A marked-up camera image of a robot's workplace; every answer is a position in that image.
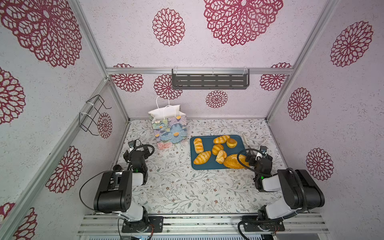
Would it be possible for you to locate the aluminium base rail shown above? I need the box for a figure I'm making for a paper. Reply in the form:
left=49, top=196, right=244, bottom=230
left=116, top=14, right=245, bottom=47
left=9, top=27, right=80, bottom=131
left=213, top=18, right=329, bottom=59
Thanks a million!
left=76, top=213, right=329, bottom=240

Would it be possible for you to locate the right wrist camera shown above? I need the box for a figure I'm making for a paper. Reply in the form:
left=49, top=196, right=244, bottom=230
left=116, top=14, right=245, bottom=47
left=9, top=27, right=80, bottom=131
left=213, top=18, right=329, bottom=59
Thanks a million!
left=256, top=146, right=268, bottom=158

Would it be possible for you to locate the croissant bread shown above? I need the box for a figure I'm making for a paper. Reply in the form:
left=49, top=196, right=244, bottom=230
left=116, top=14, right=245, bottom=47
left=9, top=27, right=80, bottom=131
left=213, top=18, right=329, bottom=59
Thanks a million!
left=213, top=135, right=231, bottom=145
left=193, top=151, right=212, bottom=165

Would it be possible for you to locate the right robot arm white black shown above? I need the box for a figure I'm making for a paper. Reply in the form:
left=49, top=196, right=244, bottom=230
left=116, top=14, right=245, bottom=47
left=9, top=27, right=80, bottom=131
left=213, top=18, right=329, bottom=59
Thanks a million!
left=246, top=149, right=325, bottom=223

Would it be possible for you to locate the striped bread roll upper left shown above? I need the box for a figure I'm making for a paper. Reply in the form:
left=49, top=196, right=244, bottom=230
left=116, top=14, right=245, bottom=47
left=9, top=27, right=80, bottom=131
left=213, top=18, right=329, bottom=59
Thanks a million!
left=194, top=138, right=204, bottom=154

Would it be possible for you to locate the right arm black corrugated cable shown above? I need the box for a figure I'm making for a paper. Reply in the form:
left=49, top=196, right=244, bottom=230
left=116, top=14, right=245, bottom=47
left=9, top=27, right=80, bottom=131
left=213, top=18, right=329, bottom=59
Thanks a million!
left=236, top=148, right=309, bottom=240

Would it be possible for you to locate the croissant bread lower left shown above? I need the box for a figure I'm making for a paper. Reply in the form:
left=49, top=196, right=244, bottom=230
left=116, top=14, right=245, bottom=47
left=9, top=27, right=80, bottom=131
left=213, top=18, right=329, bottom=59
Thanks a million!
left=193, top=151, right=212, bottom=165

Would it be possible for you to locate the teal serving tray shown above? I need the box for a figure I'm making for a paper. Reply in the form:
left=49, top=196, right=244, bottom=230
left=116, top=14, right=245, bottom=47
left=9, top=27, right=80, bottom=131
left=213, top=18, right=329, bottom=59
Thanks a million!
left=190, top=135, right=245, bottom=170

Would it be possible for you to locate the floral paper gift bag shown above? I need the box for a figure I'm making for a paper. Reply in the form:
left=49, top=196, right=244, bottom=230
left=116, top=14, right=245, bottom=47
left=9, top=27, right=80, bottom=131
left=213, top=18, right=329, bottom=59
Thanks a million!
left=148, top=94, right=187, bottom=150

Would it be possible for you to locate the large round bread loaf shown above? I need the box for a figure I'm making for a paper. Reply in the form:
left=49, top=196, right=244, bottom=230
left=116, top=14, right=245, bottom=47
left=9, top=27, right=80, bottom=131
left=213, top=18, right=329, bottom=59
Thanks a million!
left=223, top=154, right=250, bottom=169

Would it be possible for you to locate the small croissant centre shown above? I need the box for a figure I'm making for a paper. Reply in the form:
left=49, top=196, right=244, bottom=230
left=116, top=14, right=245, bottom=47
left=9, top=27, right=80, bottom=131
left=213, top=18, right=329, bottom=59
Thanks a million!
left=212, top=144, right=224, bottom=156

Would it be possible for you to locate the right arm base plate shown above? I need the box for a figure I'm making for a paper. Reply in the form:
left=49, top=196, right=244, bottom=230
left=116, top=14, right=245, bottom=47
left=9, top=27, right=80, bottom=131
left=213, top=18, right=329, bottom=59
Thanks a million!
left=240, top=216, right=286, bottom=232

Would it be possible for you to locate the small round bun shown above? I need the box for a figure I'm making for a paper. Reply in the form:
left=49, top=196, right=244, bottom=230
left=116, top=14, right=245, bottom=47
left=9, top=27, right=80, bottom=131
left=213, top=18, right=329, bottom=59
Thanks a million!
left=226, top=138, right=238, bottom=149

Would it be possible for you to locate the croissant bread top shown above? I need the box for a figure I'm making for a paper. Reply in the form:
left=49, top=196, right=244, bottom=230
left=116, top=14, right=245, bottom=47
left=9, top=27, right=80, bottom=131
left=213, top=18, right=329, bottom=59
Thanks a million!
left=213, top=135, right=231, bottom=145

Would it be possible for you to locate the grey wall shelf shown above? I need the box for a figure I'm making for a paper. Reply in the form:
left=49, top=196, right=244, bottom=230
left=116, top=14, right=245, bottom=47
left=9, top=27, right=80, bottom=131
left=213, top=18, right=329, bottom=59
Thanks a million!
left=171, top=69, right=250, bottom=90

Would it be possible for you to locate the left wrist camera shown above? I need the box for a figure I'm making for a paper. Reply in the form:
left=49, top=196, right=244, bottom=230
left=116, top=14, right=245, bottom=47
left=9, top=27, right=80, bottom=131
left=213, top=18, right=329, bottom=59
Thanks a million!
left=128, top=139, right=142, bottom=151

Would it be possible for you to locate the black wire wall rack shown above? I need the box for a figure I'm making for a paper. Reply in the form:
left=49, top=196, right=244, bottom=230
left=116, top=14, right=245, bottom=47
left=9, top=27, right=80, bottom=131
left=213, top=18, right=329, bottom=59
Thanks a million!
left=78, top=95, right=112, bottom=137

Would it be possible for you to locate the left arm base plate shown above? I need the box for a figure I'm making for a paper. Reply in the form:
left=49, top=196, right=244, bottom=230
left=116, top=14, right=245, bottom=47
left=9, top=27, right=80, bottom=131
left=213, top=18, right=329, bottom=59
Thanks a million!
left=122, top=216, right=164, bottom=234

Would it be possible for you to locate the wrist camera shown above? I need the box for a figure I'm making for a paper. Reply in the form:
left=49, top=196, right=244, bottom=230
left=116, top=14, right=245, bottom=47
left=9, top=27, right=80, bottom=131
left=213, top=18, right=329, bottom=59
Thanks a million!
left=256, top=146, right=268, bottom=158
left=128, top=139, right=142, bottom=151

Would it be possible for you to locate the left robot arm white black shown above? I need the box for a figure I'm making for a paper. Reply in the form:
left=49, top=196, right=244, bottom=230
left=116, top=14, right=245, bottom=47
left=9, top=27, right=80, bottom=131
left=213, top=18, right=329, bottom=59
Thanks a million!
left=93, top=147, right=154, bottom=232

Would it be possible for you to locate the small twisted bread piece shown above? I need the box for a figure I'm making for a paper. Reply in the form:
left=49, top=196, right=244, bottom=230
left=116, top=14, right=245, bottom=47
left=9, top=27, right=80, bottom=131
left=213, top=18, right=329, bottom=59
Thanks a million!
left=216, top=150, right=227, bottom=164

